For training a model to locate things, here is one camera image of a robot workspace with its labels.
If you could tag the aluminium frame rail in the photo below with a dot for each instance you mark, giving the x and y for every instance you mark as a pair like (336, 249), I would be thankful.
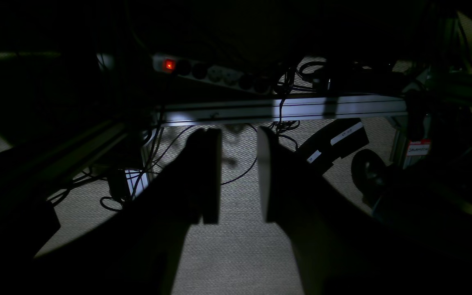
(269, 110)

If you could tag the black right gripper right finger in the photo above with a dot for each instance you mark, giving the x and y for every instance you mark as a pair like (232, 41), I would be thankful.
(325, 230)

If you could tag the black caster wheel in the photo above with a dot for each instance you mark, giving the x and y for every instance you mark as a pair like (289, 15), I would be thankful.
(368, 172)

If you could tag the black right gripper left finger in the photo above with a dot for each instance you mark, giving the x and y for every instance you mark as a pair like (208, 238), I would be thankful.
(137, 251)

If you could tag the white power strip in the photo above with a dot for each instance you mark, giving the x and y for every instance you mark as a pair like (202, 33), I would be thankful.
(212, 74)

